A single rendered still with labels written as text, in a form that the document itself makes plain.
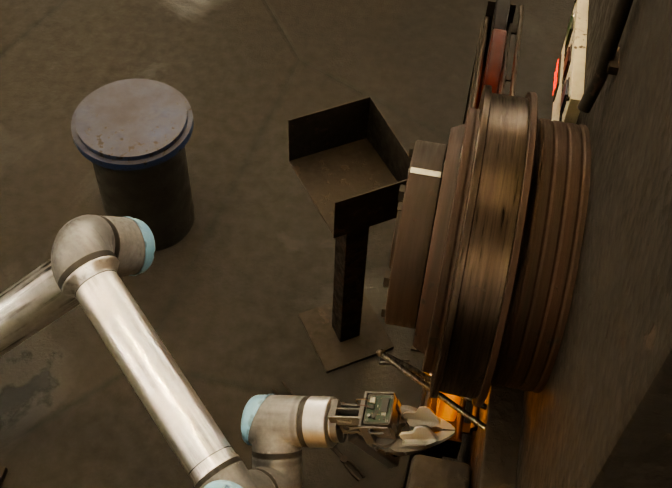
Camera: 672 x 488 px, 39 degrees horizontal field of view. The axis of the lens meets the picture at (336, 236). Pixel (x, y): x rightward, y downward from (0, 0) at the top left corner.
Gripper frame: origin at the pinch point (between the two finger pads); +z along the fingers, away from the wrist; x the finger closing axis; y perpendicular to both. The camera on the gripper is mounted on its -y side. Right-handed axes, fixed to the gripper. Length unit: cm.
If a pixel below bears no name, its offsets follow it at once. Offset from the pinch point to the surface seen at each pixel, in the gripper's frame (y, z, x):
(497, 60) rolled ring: 0, -1, 97
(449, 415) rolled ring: -0.1, -0.3, 3.4
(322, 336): -60, -55, 60
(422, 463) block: 6.0, -2.0, -8.9
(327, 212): -4, -35, 55
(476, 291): 48, 14, -5
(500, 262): 50, 17, -3
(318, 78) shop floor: -54, -76, 161
